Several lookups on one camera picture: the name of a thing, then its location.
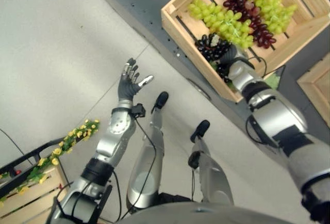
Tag robot right leg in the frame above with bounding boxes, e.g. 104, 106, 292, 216
188, 120, 234, 206

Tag big green grape bunch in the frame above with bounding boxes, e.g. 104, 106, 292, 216
239, 0, 299, 35

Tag thin black floor cable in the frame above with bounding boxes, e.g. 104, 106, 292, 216
0, 128, 35, 166

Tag yellow flower garland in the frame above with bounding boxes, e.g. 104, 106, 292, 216
0, 119, 101, 204

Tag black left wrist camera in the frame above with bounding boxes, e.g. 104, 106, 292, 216
130, 103, 146, 118

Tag long green grape bunch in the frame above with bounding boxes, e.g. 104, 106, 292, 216
187, 0, 255, 50

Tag dark red grape bunch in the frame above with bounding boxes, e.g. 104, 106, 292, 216
222, 0, 261, 21

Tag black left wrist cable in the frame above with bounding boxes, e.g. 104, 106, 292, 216
119, 115, 157, 221

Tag black metal frame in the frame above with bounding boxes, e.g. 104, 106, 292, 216
0, 137, 65, 198

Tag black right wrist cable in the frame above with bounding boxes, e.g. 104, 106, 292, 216
247, 55, 268, 78

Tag small black grape bunch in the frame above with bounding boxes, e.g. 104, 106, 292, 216
214, 62, 233, 84

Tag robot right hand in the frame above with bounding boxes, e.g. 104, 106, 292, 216
219, 44, 248, 66

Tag wooden crate with flowers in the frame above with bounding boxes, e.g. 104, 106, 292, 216
0, 165, 71, 224

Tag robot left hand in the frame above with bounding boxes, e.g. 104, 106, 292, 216
117, 57, 155, 102

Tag wooden crate with slats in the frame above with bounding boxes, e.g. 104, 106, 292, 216
160, 0, 330, 103

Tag light wooden crate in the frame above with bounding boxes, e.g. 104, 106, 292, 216
296, 53, 330, 130

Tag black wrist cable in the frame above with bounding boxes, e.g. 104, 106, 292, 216
247, 55, 268, 78
119, 115, 157, 221

